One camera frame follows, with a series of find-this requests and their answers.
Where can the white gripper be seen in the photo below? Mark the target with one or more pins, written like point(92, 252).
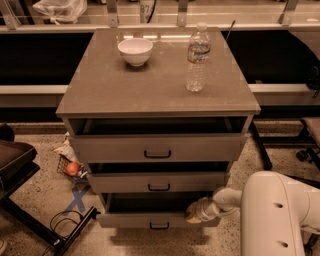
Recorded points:
point(204, 209)

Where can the black wire basket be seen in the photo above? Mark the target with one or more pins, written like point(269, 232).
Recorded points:
point(81, 178)

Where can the black chair left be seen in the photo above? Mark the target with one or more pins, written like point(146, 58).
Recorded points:
point(44, 196)

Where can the red apple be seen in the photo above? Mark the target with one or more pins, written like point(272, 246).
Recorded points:
point(72, 169)

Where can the white ceramic bowl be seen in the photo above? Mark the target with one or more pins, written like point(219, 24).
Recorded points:
point(135, 51)

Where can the metal railing frame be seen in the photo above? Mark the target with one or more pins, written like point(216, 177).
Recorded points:
point(19, 16)

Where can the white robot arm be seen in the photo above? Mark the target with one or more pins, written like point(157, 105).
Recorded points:
point(279, 215)

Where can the clear plastic water bottle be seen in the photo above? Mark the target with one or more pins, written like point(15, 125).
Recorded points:
point(198, 56)

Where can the crumpled snack bag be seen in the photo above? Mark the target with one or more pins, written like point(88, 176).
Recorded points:
point(66, 150)

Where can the clear plastic bag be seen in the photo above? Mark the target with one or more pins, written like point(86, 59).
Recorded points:
point(61, 11)

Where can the grey drawer cabinet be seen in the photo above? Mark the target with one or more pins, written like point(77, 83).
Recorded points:
point(108, 97)

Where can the blue tape cross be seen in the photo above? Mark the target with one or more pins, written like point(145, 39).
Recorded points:
point(78, 193)

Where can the grey drawer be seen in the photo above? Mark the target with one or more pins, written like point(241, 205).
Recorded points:
point(157, 148)
point(156, 211)
point(157, 182)

